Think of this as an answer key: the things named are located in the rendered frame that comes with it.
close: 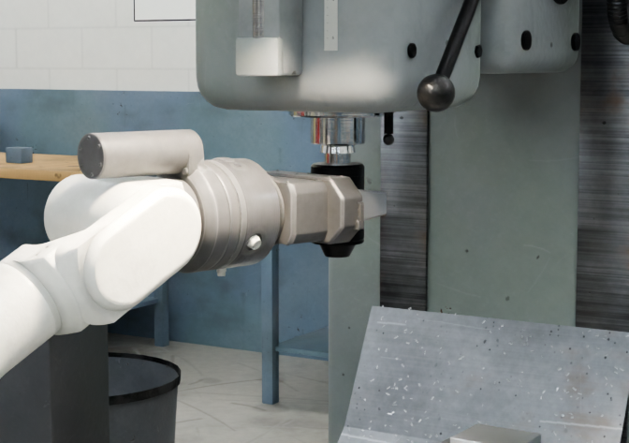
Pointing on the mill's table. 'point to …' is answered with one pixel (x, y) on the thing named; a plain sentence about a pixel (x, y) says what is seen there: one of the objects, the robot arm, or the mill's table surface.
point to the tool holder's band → (338, 169)
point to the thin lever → (388, 128)
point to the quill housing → (343, 42)
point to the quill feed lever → (432, 88)
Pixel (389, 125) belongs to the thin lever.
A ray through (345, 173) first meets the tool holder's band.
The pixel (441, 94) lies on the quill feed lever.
